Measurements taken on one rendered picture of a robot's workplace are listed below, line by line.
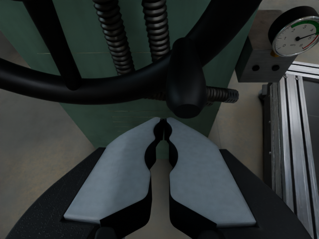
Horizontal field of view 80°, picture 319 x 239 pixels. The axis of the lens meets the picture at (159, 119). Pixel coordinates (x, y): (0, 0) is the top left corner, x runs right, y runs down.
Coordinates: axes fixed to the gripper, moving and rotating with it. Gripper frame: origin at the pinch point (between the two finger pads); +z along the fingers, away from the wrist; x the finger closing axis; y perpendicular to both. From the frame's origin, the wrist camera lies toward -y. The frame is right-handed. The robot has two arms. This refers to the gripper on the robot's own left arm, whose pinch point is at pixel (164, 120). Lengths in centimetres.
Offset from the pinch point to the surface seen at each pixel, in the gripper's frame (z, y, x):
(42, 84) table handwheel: 6.0, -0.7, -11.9
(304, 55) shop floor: 116, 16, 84
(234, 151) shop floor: 60, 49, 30
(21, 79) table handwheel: 5.6, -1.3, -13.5
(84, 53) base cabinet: 27.0, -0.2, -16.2
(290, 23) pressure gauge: 16.9, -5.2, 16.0
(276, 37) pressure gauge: 17.8, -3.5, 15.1
